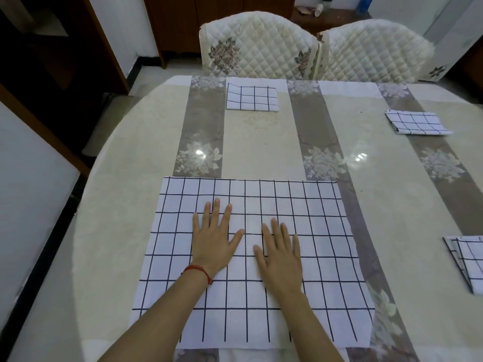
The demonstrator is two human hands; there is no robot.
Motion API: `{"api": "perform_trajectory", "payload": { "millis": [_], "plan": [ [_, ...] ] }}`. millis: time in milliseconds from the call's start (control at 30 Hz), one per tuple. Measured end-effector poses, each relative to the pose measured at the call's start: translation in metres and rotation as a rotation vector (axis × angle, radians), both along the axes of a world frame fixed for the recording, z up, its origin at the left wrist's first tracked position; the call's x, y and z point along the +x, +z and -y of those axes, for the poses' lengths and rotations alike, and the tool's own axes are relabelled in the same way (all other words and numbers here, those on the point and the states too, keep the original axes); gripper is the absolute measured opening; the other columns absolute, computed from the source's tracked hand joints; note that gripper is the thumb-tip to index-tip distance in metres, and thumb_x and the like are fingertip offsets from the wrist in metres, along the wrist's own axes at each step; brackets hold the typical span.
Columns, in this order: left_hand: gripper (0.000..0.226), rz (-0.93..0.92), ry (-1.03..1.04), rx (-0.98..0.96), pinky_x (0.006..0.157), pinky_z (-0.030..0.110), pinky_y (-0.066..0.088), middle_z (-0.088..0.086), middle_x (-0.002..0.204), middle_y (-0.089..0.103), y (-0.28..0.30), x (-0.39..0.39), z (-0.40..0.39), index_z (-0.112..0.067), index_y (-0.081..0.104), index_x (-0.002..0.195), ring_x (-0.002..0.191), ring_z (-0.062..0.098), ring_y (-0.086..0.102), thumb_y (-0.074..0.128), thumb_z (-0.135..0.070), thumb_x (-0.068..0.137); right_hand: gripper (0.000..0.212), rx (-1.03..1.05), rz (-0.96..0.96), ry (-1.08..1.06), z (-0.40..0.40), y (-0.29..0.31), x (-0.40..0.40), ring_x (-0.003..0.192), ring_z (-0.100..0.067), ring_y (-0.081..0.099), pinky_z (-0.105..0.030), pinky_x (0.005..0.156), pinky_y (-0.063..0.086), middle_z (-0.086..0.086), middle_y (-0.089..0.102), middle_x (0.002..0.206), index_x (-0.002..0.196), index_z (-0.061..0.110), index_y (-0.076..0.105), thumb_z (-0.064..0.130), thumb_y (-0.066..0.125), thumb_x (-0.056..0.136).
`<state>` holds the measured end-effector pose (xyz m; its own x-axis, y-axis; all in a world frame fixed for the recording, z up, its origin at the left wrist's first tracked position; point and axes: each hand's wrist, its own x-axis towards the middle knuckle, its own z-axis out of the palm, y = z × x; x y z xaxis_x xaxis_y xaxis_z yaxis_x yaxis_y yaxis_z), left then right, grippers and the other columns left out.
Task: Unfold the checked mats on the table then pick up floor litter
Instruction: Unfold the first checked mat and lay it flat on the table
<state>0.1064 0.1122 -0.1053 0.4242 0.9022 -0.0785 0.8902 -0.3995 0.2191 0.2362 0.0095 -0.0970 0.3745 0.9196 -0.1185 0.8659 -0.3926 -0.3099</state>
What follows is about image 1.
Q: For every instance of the person's left hand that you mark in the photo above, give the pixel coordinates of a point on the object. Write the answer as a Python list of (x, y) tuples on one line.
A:
[(211, 245)]

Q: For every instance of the person's left middle finger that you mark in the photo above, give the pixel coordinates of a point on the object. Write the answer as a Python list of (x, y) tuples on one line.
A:
[(215, 214)]

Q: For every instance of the brown wooden cabinet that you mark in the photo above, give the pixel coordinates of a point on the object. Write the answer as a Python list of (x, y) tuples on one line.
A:
[(177, 26)]

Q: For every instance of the white paper cup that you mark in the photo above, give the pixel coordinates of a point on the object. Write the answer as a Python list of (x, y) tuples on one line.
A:
[(319, 9)]

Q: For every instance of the person's right hand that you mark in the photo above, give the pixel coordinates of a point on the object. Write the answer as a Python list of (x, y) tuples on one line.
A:
[(281, 265)]

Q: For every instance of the person's left thumb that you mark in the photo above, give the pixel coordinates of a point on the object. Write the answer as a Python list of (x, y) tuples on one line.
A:
[(237, 238)]

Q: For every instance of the large white checked cloth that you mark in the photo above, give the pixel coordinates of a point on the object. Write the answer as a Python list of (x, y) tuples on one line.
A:
[(324, 267)]

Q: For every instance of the dark wooden door frame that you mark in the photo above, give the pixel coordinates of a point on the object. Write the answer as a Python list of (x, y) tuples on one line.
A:
[(105, 45)]

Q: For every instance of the person's right little finger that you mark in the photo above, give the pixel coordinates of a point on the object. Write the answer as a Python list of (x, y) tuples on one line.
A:
[(297, 248)]

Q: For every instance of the folded white checked cloth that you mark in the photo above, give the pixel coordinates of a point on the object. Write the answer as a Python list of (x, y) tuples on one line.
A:
[(417, 123), (252, 97), (468, 260)]

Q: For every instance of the low brown wooden table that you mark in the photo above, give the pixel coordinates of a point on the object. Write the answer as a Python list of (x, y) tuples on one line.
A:
[(336, 18)]

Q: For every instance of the beige floral striped tablecloth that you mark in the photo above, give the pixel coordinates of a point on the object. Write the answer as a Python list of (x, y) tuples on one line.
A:
[(400, 207)]

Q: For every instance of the blue plastic bottle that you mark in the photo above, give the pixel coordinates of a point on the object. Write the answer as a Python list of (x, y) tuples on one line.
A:
[(364, 4)]

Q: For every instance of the person's right thumb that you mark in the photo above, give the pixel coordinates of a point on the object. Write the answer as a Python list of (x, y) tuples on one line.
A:
[(259, 255)]

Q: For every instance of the person's left forearm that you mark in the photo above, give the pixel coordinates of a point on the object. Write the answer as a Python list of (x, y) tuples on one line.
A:
[(158, 316)]

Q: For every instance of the person's left little finger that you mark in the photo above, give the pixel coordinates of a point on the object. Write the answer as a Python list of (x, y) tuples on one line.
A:
[(196, 226)]

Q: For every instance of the white quilted floral chair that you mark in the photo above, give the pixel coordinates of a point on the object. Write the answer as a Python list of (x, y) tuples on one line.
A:
[(377, 52), (260, 45)]

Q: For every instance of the person's right middle finger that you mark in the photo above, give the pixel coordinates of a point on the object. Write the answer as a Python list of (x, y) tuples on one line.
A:
[(277, 235)]

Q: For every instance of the person's right forearm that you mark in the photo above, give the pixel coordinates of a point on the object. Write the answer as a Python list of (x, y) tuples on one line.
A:
[(305, 327)]

